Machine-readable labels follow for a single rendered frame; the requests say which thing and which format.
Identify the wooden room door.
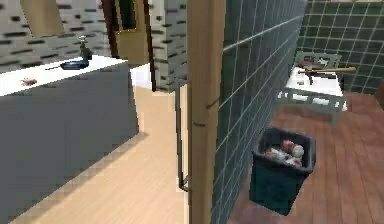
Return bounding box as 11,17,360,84
186,0,227,224

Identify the dark framed wooden door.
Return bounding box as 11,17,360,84
101,0,158,93

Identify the dark grey waste bin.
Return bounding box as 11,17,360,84
248,126,317,217

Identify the dark grey bottle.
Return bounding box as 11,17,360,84
78,35,93,62

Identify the grey kitchen counter white top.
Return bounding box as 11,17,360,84
0,54,140,224

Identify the white grey framed bed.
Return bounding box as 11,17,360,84
277,51,348,127

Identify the wooden baseball bat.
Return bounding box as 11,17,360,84
297,66,357,75

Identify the dark metal bar handle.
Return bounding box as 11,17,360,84
174,79,190,193

